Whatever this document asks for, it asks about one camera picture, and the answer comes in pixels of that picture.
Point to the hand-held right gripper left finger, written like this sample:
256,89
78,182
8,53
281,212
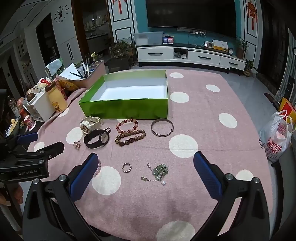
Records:
83,177

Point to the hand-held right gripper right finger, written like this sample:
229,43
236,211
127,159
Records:
205,176

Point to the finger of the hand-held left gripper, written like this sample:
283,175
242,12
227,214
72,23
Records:
49,149
27,137

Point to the gold crystal brooch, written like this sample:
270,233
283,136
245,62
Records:
77,145

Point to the black wristwatch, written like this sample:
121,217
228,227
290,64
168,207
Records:
104,137

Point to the silver green brooch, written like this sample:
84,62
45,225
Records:
159,169

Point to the white wristwatch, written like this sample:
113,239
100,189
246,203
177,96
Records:
92,121

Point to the green cardboard box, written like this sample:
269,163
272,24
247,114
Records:
124,109

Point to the white cardboard box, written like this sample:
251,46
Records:
41,109

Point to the pink polka dot tablecloth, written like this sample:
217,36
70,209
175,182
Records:
208,129

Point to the yellow bear bottle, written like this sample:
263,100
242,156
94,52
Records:
56,99

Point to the silver bangle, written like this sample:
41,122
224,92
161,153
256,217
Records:
159,135

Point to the yellow snack packet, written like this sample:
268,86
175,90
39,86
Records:
67,85

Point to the white paper sheets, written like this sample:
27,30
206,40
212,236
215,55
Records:
69,73

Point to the green and white towel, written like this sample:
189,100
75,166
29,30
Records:
54,66

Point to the white printed plastic bag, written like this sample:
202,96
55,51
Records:
274,136

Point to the bundle of dark pens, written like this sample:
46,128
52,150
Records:
84,68

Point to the pink organizer bin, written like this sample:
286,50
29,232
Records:
97,71

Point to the yellow and red paper bag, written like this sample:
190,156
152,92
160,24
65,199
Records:
286,107

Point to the small potted plant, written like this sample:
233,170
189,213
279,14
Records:
248,69

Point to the white television cabinet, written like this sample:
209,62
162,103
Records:
203,58

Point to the leafy plants in dark planter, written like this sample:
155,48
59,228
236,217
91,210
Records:
120,52

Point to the small black alarm clock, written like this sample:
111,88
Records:
230,51

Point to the yellow and white box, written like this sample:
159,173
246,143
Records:
219,45

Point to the small white display device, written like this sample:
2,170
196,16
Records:
209,44

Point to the tall potted plant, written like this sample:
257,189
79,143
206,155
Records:
241,47

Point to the small blue and red box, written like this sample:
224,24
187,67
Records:
168,40

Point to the white power strip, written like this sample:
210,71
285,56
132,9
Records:
197,32

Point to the clear plastic storage box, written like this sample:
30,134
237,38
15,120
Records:
148,38

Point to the black television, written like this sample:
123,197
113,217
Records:
189,16

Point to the black wall clock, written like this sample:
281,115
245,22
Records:
61,13

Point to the red knot wall ornament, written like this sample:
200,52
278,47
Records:
252,11

